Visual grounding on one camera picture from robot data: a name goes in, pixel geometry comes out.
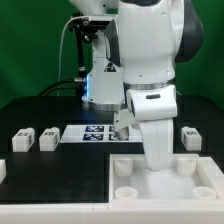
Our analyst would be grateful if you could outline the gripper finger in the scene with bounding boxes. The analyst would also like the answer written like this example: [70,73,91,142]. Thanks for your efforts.
[113,109,134,140]

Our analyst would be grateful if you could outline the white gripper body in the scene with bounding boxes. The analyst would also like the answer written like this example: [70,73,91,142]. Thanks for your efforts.
[131,119,174,170]

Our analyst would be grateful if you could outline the white square tabletop part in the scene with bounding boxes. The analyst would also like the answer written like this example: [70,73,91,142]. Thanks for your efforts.
[109,154,224,201]

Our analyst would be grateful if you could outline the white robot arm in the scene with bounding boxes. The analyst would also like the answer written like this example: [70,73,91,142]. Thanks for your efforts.
[69,0,203,170]

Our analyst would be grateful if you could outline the white sheet with AprilTags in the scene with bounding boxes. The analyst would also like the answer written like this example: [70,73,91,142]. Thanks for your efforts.
[59,124,144,144]

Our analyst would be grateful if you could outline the white left obstacle block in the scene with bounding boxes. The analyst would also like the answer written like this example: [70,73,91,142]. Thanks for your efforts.
[0,160,7,184]

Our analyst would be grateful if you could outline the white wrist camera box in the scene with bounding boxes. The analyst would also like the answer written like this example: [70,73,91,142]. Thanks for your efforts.
[126,85,177,121]

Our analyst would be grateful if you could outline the black cables at base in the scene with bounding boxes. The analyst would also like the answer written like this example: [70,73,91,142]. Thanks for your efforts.
[39,78,88,97]

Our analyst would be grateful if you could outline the black camera on stand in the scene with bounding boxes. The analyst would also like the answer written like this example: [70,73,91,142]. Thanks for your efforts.
[69,16,110,103]

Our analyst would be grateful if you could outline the white front obstacle rail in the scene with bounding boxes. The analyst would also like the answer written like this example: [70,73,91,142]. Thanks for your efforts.
[0,199,224,224]

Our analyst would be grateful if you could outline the white cable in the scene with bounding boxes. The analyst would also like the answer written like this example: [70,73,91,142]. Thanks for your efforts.
[57,16,88,97]

